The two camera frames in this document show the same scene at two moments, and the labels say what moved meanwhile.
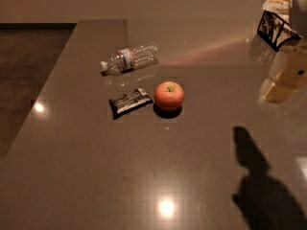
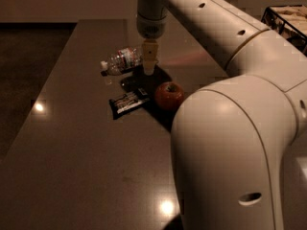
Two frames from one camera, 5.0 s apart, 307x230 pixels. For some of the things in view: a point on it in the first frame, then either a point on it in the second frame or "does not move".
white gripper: [299, 13] -> [152, 28]
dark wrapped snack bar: [129, 103] does not move
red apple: [169, 95] does not move
